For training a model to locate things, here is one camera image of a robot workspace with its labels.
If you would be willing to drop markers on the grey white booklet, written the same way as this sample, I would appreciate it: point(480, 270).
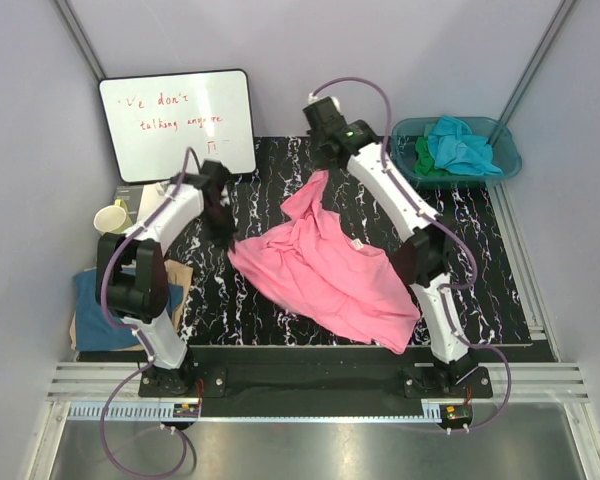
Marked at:
point(140, 201)

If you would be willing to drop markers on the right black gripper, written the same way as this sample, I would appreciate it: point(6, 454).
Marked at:
point(323, 163)

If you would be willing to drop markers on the white whiteboard black frame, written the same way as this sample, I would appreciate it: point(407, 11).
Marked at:
point(153, 120)

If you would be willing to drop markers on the green t shirt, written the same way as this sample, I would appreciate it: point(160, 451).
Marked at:
point(425, 163)

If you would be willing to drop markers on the teal plastic basin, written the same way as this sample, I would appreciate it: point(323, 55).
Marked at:
point(506, 155)

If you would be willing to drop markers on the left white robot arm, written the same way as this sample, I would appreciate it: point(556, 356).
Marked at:
point(132, 287)

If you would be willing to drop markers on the folded blue t shirt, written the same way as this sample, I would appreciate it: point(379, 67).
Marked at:
point(91, 332)

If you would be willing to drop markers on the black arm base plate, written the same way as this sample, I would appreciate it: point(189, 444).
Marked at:
point(274, 402)

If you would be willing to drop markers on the aluminium extrusion rail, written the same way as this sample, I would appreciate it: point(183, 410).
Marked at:
point(521, 382)

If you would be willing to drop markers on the white slotted cable duct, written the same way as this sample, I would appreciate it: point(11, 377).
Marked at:
point(175, 412)

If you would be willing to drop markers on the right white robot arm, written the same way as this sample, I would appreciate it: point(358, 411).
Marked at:
point(422, 260)

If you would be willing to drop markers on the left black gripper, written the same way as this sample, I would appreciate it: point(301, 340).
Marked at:
point(223, 237)

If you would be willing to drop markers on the turquoise t shirt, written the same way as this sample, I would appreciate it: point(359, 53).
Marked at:
point(456, 150)

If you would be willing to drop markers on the pink t shirt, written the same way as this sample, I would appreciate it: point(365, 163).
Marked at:
point(310, 267)

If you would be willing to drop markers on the yellow green mug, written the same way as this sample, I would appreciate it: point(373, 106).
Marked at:
point(113, 218)

